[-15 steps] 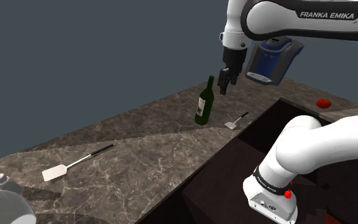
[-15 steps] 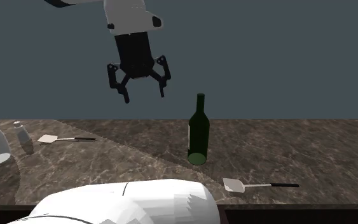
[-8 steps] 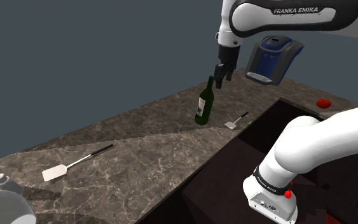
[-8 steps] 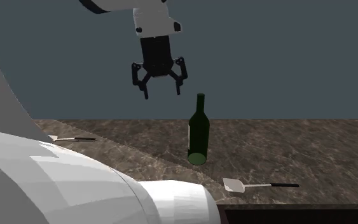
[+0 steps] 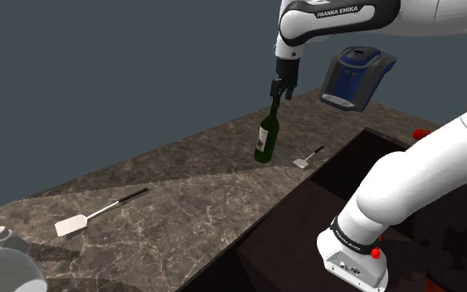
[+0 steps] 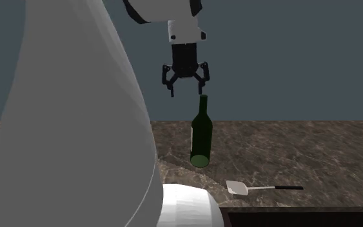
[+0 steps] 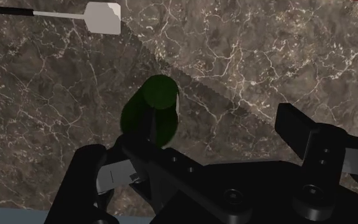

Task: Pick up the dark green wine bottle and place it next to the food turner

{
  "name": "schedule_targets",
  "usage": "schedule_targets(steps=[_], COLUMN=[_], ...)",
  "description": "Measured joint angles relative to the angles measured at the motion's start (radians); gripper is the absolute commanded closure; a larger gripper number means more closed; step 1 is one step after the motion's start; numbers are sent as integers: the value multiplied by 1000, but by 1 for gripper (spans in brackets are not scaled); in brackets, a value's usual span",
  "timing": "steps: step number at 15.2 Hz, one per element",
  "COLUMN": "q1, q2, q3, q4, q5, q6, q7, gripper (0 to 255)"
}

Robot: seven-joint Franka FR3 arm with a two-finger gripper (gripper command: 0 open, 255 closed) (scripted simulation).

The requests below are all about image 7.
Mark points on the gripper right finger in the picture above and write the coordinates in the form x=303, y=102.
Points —
x=322, y=155

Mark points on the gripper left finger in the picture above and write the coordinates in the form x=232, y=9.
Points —
x=82, y=173

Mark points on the dark green bottle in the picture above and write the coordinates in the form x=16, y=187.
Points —
x=161, y=93

